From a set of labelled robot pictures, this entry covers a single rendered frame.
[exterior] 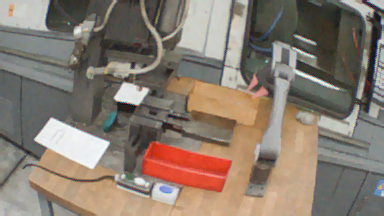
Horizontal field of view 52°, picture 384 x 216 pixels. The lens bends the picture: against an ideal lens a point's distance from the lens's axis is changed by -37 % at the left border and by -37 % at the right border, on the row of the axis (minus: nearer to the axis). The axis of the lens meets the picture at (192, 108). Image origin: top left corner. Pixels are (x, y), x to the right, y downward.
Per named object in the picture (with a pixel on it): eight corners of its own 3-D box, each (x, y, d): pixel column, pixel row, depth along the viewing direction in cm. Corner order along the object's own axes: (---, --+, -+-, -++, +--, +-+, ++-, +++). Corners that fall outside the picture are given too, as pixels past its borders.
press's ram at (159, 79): (166, 102, 178) (184, 14, 165) (94, 85, 181) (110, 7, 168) (179, 79, 194) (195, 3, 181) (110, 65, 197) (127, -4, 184)
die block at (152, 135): (155, 151, 186) (158, 131, 183) (127, 143, 187) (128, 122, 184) (169, 124, 204) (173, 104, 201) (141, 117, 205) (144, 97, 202)
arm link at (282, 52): (272, 38, 206) (274, 44, 176) (291, 45, 205) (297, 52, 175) (269, 67, 209) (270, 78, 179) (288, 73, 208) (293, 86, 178)
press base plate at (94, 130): (178, 197, 168) (180, 191, 167) (51, 149, 174) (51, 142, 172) (216, 110, 226) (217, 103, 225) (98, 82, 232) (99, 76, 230)
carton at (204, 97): (252, 129, 213) (257, 110, 209) (184, 113, 215) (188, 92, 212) (256, 114, 224) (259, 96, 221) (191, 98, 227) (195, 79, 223)
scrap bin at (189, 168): (221, 192, 169) (226, 178, 167) (141, 173, 172) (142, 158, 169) (228, 174, 180) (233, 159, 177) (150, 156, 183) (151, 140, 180)
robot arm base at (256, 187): (251, 176, 165) (270, 179, 164) (259, 146, 183) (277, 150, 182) (244, 195, 168) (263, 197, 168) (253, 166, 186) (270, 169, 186)
